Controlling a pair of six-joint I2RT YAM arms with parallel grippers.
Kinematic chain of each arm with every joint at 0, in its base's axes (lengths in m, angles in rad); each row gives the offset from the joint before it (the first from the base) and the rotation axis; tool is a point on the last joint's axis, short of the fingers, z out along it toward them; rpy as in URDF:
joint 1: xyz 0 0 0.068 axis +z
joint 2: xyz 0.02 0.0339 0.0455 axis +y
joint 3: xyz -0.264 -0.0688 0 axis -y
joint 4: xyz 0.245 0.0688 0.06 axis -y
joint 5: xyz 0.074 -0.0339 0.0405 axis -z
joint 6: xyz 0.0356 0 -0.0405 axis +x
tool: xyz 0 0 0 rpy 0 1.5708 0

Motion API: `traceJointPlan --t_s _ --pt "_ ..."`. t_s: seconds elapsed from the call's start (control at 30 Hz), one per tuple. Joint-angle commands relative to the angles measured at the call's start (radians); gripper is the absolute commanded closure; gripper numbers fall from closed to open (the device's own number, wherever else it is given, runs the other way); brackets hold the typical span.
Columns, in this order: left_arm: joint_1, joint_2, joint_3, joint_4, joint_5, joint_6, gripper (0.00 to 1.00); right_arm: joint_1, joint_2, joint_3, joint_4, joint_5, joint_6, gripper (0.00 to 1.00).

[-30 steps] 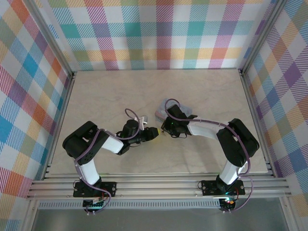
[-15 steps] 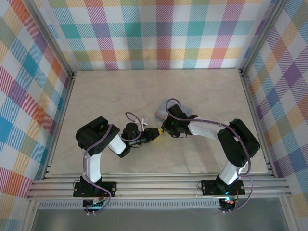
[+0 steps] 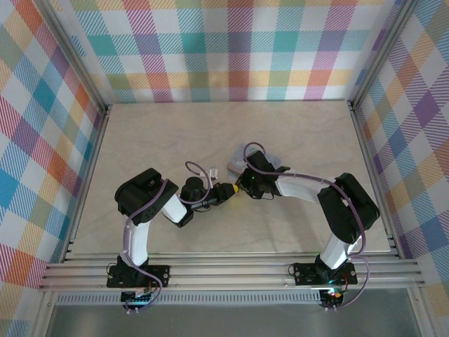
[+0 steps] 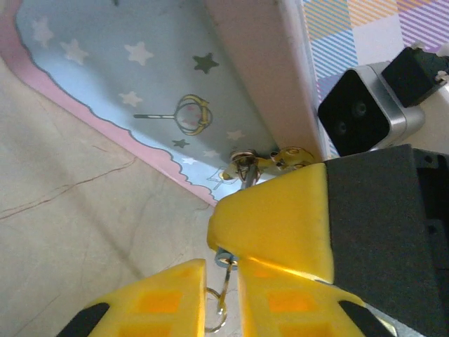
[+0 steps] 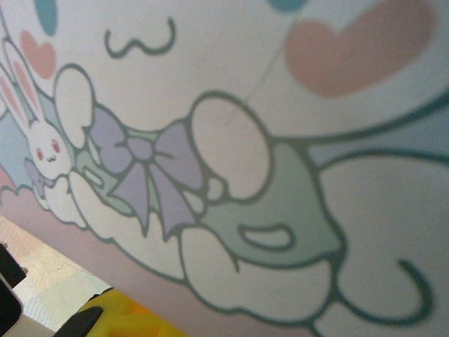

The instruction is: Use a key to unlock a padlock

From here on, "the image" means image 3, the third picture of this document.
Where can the grey metal base plate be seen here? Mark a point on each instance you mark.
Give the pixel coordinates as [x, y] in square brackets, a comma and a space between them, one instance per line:
[228, 321]

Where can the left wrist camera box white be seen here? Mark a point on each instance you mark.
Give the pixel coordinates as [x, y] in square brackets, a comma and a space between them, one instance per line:
[214, 173]

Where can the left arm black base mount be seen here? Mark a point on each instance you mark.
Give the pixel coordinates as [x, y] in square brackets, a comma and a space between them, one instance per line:
[158, 275]

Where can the aluminium corner post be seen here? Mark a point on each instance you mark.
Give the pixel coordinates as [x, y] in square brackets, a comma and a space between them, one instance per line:
[382, 52]
[82, 61]

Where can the aluminium side rail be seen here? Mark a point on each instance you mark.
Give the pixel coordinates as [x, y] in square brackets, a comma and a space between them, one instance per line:
[368, 151]
[87, 175]

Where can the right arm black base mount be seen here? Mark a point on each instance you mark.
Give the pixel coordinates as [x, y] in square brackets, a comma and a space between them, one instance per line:
[305, 275]

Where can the aluminium rail frame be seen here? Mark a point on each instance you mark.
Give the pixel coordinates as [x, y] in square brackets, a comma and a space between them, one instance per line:
[228, 274]

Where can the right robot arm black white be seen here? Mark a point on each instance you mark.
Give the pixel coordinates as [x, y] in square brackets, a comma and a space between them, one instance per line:
[350, 210]

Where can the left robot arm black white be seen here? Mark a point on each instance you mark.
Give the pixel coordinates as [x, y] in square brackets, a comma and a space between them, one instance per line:
[140, 196]

